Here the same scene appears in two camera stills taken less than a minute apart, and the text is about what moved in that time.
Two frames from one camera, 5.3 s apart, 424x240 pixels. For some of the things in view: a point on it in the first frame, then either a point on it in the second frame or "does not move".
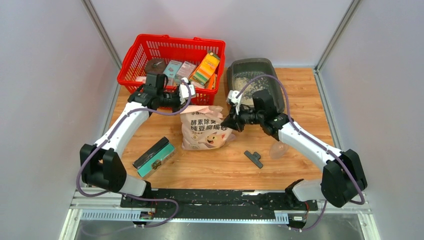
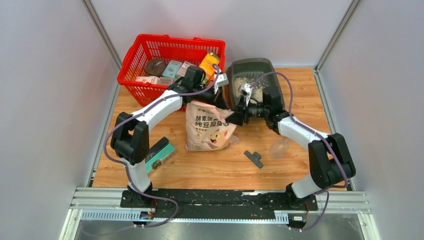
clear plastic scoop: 278,150 does not move
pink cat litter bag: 202,129 does not move
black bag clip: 254,158 does not move
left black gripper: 179,106 → 218,100
